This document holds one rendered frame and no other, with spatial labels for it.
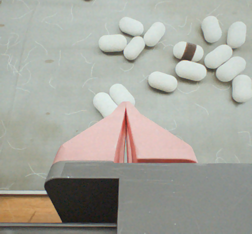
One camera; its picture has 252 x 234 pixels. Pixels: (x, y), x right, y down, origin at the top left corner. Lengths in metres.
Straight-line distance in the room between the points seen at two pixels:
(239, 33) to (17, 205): 0.32
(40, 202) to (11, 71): 0.16
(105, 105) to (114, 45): 0.08
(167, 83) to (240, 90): 0.08
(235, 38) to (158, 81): 0.11
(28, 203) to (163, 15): 0.28
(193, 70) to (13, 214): 0.24
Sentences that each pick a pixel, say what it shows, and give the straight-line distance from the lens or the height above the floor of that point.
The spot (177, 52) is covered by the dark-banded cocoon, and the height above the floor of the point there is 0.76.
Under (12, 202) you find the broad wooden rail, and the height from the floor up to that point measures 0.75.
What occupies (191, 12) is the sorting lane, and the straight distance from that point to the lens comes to 0.29.
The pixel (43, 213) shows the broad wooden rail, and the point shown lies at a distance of 0.21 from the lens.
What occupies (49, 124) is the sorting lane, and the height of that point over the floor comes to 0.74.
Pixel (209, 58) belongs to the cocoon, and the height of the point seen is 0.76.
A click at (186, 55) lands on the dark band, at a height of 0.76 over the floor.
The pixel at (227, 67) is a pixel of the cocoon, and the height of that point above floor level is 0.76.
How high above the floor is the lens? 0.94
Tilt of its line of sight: 76 degrees down
